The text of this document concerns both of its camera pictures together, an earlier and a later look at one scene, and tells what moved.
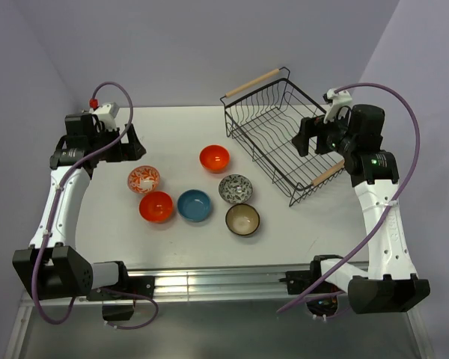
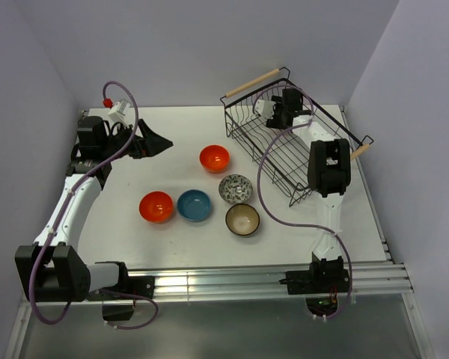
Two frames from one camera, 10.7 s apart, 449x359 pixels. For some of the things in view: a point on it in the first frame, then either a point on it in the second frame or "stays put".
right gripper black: x=313 y=126 -> x=275 y=123
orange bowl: x=156 y=206 stays put
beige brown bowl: x=242 y=220 stays put
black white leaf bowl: x=235 y=188 stays put
